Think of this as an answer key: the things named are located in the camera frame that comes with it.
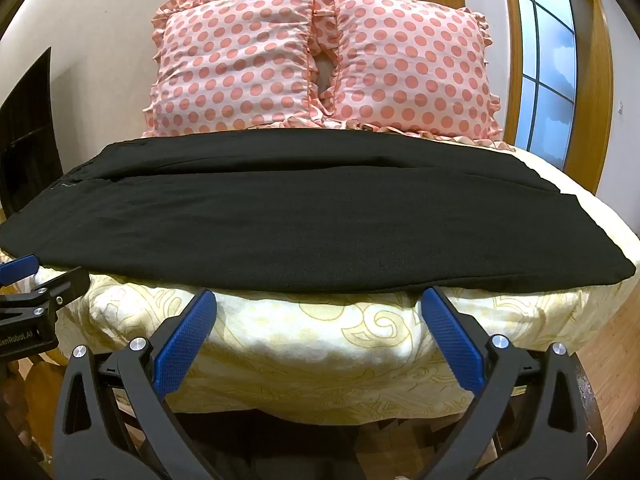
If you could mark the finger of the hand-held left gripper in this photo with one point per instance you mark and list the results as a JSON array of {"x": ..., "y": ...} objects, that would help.
[
  {"x": 17, "y": 269},
  {"x": 65, "y": 284}
]

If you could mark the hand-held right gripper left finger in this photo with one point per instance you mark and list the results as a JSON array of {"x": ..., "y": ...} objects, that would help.
[{"x": 185, "y": 340}]

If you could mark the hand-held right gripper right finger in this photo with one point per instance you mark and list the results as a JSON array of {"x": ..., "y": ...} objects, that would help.
[{"x": 452, "y": 340}]

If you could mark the black pants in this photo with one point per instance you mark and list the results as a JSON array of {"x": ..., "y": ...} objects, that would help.
[{"x": 310, "y": 210}]

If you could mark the yellow patterned bed sheet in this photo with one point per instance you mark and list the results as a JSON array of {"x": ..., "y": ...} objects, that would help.
[{"x": 310, "y": 350}]

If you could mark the black panel furniture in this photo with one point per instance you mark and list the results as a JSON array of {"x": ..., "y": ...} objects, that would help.
[{"x": 30, "y": 140}]

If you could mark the pink polka dot pillow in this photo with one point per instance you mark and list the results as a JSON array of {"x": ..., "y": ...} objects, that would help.
[
  {"x": 235, "y": 60},
  {"x": 410, "y": 60}
]

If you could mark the wooden door with glass panes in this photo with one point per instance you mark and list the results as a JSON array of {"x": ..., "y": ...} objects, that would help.
[{"x": 550, "y": 60}]

